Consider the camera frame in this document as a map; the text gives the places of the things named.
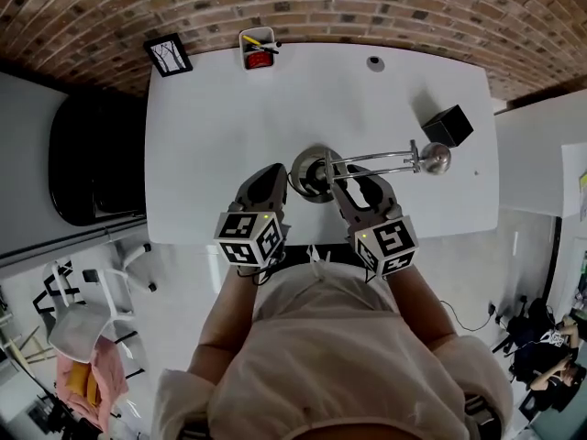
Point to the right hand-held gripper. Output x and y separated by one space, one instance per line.
390 243

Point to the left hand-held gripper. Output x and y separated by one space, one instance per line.
247 238

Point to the silver desk lamp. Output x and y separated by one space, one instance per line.
435 157

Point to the person's right forearm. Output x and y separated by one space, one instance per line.
422 310

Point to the person's left forearm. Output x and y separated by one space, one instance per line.
224 323

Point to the white desk with drawers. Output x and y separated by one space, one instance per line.
220 131

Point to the black cube box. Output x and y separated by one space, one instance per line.
447 126

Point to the red item in holder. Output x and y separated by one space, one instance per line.
258 60

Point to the white pen holder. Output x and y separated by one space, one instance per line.
243 60

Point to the black marker pen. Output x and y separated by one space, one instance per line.
268 46

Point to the yellow pen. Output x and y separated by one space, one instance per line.
251 40

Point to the person's white top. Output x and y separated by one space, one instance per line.
335 365

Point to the black office chair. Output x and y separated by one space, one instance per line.
527 337

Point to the white office chair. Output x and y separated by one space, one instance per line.
80 328

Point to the yellow pad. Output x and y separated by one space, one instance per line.
80 383

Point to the black picture frame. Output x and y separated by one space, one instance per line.
168 55

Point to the black metal chair frame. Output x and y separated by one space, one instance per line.
133 355

